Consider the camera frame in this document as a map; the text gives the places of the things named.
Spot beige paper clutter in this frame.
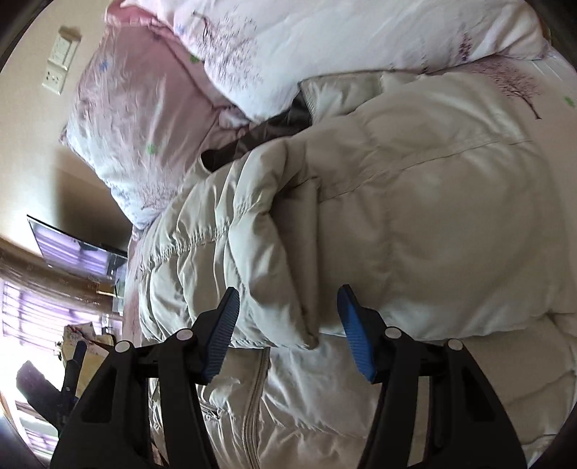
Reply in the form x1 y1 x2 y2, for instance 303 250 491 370
61 321 115 398

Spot white floral pillow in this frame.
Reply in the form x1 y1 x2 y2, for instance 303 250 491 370
108 0 548 123

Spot white wall socket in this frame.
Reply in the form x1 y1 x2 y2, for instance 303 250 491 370
41 67 68 95

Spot dark flat object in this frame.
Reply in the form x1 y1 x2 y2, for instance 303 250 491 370
16 360 61 425

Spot white puffer jacket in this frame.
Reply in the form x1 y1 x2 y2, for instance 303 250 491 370
137 70 577 469

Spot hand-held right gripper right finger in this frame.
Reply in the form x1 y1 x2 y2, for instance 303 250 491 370
336 284 528 469

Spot floral bed sheet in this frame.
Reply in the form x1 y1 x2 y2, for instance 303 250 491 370
392 49 577 149

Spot white wall switch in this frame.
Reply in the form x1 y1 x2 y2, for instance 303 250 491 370
49 26 81 70

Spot bright window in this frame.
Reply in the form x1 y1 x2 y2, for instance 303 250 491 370
0 277 64 357

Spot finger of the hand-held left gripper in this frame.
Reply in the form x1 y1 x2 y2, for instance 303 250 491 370
61 340 88 407

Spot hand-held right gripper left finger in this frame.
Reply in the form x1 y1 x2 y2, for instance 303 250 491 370
49 287 241 469

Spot pink floral pillow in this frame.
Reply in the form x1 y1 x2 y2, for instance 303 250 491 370
58 22 253 231

